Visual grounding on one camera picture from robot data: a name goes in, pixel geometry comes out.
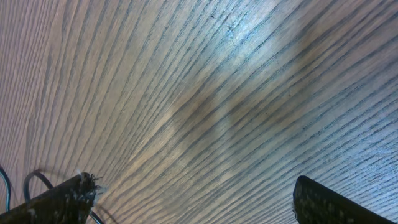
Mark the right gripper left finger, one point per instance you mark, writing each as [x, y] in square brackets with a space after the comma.
[69, 202]

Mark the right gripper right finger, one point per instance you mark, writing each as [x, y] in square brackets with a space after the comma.
[313, 203]

